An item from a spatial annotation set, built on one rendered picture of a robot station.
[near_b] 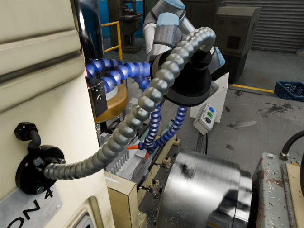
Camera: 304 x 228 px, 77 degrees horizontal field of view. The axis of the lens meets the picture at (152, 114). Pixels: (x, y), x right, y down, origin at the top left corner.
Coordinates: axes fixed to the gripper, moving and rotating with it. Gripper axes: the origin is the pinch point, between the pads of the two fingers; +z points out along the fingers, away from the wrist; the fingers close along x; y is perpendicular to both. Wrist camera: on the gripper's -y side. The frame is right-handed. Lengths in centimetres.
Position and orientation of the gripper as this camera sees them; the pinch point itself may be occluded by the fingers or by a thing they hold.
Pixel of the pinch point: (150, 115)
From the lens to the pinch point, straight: 70.7
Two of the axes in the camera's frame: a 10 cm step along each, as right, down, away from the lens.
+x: 9.1, 2.2, -3.5
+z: -2.1, 9.7, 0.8
